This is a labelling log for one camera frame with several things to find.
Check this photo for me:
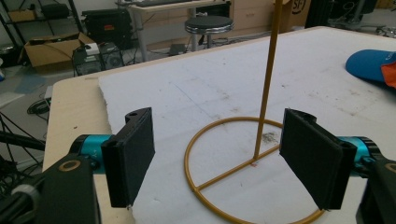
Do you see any black cable bundle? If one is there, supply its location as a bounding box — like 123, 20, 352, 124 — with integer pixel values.
26, 97, 52, 116

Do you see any computer tower with wire guard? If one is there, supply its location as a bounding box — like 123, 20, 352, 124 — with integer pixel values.
72, 42, 125, 77

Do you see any round black stool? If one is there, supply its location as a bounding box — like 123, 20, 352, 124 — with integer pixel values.
184, 15, 234, 52

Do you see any blue cap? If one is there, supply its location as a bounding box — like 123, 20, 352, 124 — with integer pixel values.
345, 49, 396, 83

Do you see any large cardboard box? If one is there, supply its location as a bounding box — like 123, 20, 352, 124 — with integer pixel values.
275, 0, 312, 34

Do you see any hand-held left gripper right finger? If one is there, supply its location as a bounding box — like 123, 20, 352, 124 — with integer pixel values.
278, 107, 358, 211

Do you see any black metal shelf rack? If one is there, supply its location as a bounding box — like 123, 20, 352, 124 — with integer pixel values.
0, 0, 84, 48

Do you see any orange cloth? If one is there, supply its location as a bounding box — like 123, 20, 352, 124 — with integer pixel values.
380, 61, 396, 90

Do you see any black equipment case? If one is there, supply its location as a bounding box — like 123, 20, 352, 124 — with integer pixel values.
81, 7, 134, 50

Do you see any white foam table mat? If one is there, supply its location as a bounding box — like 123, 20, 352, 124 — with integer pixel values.
98, 27, 396, 224

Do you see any open cardboard box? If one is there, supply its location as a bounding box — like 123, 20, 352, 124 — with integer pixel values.
19, 32, 94, 71

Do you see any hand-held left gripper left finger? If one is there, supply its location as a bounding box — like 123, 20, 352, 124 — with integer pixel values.
100, 106, 156, 209

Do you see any wooden cabinet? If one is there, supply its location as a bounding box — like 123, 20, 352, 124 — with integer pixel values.
231, 0, 278, 32

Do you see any gold metal hat stand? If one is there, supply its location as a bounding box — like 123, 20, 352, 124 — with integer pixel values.
183, 0, 326, 224

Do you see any white-legged desk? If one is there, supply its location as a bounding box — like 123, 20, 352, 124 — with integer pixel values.
128, 0, 232, 63

